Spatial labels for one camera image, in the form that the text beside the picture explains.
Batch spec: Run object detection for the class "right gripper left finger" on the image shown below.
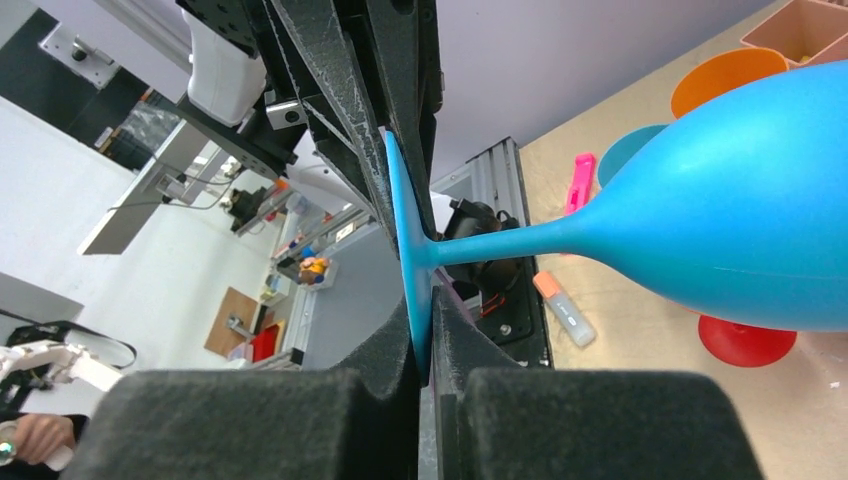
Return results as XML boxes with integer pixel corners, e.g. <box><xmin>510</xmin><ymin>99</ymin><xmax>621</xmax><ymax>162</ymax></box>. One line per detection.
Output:
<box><xmin>64</xmin><ymin>303</ymin><xmax>419</xmax><ymax>479</ymax></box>

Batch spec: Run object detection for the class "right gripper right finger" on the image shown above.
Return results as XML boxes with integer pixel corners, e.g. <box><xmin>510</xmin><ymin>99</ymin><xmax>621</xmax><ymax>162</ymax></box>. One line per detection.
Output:
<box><xmin>432</xmin><ymin>287</ymin><xmax>762</xmax><ymax>479</ymax></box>

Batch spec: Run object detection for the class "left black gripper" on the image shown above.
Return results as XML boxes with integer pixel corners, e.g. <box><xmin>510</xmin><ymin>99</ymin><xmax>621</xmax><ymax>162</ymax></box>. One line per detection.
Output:
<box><xmin>177</xmin><ymin>1</ymin><xmax>443</xmax><ymax>251</ymax></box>

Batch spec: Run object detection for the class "blue wine glass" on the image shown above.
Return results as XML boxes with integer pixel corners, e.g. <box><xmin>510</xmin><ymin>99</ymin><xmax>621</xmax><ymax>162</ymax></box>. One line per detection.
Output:
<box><xmin>385</xmin><ymin>61</ymin><xmax>847</xmax><ymax>378</ymax></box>
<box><xmin>597</xmin><ymin>124</ymin><xmax>668</xmax><ymax>188</ymax></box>

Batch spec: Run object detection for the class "red wine glass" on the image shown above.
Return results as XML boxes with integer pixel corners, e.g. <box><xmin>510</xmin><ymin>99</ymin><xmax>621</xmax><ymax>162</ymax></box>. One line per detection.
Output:
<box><xmin>698</xmin><ymin>315</ymin><xmax>798</xmax><ymax>368</ymax></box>

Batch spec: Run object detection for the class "orange wine glass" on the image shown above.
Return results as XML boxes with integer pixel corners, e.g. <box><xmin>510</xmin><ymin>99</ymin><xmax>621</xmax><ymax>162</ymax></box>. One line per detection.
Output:
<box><xmin>670</xmin><ymin>47</ymin><xmax>789</xmax><ymax>119</ymax></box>

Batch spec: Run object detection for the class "operator hand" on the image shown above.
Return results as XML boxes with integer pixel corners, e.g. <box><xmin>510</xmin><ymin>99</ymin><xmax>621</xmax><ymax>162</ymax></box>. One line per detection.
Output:
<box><xmin>1</xmin><ymin>414</ymin><xmax>76</xmax><ymax>471</ymax></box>

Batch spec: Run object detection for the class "grey orange marker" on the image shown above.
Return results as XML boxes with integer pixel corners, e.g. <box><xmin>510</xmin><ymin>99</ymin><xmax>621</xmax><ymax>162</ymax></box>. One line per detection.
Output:
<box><xmin>533</xmin><ymin>271</ymin><xmax>597</xmax><ymax>348</ymax></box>

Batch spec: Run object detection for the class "pink highlighter marker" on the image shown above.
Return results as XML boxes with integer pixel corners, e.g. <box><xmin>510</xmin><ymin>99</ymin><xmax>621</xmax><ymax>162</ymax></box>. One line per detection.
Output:
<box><xmin>564</xmin><ymin>153</ymin><xmax>597</xmax><ymax>216</ymax></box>

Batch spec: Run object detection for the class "peach file organizer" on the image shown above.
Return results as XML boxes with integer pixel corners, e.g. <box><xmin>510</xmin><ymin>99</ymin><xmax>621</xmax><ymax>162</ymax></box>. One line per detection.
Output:
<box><xmin>740</xmin><ymin>0</ymin><xmax>847</xmax><ymax>69</ymax></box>

